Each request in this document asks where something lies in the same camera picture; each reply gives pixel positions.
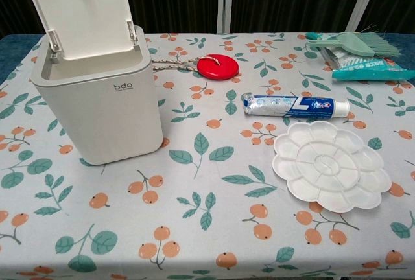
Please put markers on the white lidded trash bin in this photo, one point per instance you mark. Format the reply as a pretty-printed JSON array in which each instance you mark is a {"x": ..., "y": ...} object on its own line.
[{"x": 103, "y": 114}]

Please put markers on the white plastic bin lid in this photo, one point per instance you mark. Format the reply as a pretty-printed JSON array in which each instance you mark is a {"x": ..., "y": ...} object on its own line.
[{"x": 81, "y": 11}]

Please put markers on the red round disc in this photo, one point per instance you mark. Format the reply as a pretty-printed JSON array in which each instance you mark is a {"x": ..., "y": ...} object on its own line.
[{"x": 218, "y": 66}]

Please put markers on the floral printed tablecloth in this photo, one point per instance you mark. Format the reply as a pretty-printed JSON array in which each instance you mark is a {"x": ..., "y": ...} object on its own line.
[{"x": 207, "y": 195}]

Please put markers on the blue white toothpaste tube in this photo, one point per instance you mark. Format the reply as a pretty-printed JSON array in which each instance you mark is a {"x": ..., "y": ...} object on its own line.
[{"x": 291, "y": 105}]

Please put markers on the white flower-shaped paint palette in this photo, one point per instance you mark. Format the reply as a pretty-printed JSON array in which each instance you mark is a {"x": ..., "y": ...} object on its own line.
[{"x": 327, "y": 166}]

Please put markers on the green mini dustpan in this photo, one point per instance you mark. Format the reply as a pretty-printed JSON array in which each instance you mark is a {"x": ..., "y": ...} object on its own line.
[{"x": 321, "y": 38}]

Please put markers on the silver foil packet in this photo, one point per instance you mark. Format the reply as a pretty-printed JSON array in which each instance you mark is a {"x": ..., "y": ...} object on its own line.
[{"x": 337, "y": 57}]

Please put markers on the teal snack packet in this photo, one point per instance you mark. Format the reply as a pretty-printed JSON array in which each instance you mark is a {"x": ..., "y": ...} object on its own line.
[{"x": 373, "y": 72}]

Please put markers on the green mini brush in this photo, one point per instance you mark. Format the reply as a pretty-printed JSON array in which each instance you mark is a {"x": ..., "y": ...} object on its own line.
[{"x": 376, "y": 46}]

